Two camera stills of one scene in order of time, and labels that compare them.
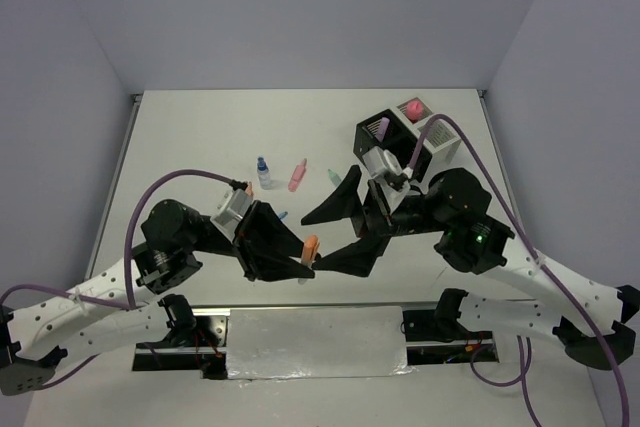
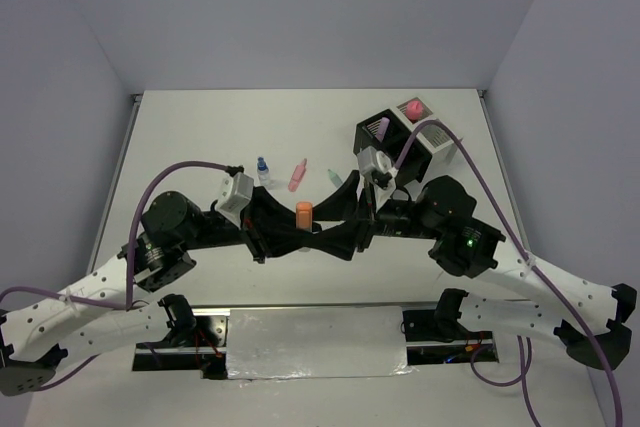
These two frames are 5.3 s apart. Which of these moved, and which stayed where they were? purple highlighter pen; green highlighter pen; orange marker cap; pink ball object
Moved: orange marker cap
Stayed: green highlighter pen; pink ball object; purple highlighter pen
